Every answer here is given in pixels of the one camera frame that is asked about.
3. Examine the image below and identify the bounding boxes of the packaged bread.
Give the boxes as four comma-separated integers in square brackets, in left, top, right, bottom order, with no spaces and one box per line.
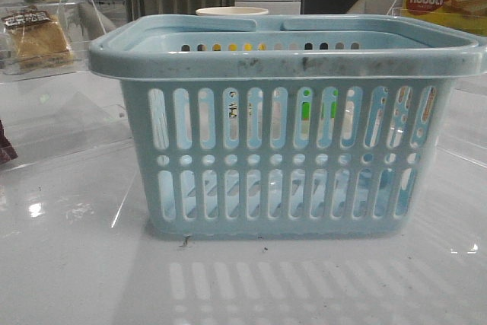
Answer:
[2,5,73,74]

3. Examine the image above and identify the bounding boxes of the light blue plastic basket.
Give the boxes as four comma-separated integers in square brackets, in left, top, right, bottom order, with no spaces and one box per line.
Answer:
[88,14,486,237]

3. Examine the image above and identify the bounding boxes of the white paper cup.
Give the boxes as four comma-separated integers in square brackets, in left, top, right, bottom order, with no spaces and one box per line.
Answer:
[196,6,269,16]

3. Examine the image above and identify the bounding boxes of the clear acrylic shelf left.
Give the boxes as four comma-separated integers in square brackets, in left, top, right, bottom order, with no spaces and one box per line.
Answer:
[1,0,131,171]

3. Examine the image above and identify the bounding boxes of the dark red snack packet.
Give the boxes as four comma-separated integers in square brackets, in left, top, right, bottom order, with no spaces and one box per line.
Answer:
[0,122,18,164]

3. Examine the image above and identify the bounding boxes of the clear acrylic stand right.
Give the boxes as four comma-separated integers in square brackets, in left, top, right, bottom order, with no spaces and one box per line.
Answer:
[388,0,486,37]

